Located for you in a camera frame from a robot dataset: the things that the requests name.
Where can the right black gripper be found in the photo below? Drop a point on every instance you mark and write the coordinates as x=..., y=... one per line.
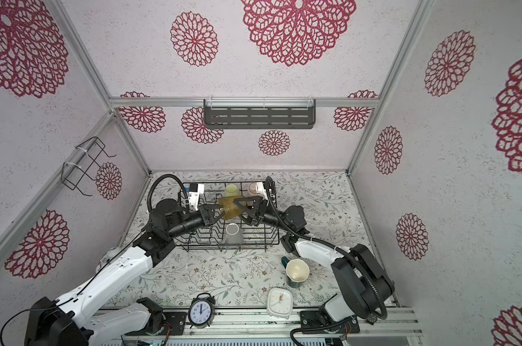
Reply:
x=260, y=211

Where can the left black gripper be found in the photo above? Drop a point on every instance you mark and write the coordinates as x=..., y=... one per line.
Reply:
x=207, y=213

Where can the amber glass cup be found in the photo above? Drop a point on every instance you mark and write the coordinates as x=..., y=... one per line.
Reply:
x=230, y=209

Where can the green ceramic mug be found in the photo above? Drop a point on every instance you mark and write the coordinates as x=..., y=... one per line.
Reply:
x=232, y=190

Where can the black wire dish rack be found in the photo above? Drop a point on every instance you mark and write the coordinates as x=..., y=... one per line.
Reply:
x=212, y=238

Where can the grey ceramic mug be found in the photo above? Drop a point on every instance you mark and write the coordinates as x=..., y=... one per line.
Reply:
x=233, y=234

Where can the dark green cream mug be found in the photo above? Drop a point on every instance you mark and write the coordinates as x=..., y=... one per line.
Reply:
x=296, y=271

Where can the pink iridescent mug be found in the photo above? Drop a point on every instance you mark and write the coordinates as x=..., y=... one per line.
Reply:
x=250, y=190

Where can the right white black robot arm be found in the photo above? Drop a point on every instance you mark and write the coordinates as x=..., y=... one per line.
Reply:
x=363, y=284

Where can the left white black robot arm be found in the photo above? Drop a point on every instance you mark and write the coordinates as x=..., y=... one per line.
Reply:
x=72, y=319

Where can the white square alarm clock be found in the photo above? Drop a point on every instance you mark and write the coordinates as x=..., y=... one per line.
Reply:
x=280, y=303

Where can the black round alarm clock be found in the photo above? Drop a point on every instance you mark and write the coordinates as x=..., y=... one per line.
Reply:
x=202, y=310

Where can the white twin-bell alarm clock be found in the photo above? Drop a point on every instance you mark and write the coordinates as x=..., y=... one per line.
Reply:
x=108, y=256

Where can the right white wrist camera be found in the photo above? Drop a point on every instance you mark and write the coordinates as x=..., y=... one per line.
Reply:
x=260, y=190

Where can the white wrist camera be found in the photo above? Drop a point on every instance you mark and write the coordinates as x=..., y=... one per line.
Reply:
x=260, y=190
x=195, y=191

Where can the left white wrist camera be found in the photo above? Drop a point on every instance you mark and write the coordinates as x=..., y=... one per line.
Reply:
x=195, y=191

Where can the grey wall shelf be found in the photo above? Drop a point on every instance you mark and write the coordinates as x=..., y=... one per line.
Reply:
x=259, y=116

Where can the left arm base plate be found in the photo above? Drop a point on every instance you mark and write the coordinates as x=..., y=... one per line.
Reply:
x=174, y=323

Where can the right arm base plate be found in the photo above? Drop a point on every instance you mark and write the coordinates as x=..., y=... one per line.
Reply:
x=317, y=322

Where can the black wire wall basket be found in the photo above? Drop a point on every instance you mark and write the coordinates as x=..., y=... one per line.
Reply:
x=74, y=172

